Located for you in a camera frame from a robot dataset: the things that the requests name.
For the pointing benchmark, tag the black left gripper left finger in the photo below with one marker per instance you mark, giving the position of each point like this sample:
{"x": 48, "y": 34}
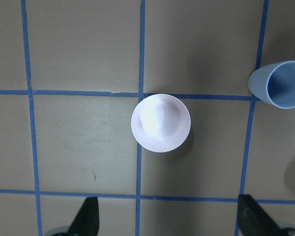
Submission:
{"x": 86, "y": 222}

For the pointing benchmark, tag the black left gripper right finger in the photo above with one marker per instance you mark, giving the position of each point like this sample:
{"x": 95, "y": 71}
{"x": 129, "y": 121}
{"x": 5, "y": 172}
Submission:
{"x": 253, "y": 220}

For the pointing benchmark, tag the blue cup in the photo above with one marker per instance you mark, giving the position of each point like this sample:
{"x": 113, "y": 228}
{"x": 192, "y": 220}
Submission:
{"x": 275, "y": 84}

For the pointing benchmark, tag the pink bowl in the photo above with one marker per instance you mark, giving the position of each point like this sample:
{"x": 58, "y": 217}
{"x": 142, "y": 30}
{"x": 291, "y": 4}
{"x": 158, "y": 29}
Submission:
{"x": 160, "y": 123}

